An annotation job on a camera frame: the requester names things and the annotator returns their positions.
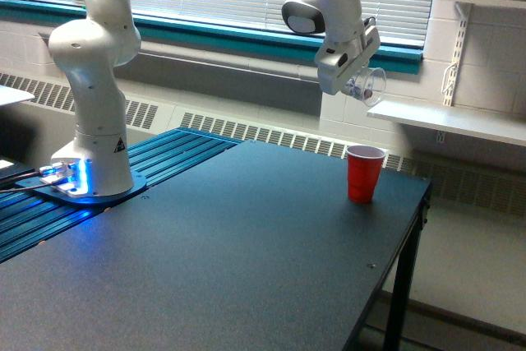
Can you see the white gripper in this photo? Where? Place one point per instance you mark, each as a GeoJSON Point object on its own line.
{"type": "Point", "coordinates": [340, 57]}

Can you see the clear plastic cup with candies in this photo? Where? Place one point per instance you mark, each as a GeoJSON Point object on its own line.
{"type": "Point", "coordinates": [367, 85]}

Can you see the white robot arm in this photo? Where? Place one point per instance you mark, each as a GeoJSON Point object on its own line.
{"type": "Point", "coordinates": [95, 164]}

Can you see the red plastic cup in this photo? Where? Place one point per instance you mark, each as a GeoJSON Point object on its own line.
{"type": "Point", "coordinates": [364, 166]}

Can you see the white baseboard radiator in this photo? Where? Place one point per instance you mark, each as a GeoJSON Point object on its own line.
{"type": "Point", "coordinates": [452, 180]}

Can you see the black table leg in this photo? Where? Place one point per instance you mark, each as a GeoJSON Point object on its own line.
{"type": "Point", "coordinates": [404, 277]}

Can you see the white board at left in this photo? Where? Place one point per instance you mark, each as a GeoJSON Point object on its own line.
{"type": "Point", "coordinates": [10, 95]}

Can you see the white shelf bracket rail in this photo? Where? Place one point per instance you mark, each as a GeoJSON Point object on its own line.
{"type": "Point", "coordinates": [451, 72]}

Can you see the white upper wall shelf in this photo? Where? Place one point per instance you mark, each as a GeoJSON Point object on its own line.
{"type": "Point", "coordinates": [506, 4]}

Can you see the white wall shelf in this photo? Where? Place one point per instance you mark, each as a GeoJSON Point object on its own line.
{"type": "Point", "coordinates": [506, 4]}
{"type": "Point", "coordinates": [467, 122]}

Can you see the white lower wall shelf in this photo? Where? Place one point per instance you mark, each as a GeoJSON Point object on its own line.
{"type": "Point", "coordinates": [467, 122]}

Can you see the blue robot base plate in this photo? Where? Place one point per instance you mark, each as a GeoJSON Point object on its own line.
{"type": "Point", "coordinates": [140, 184]}

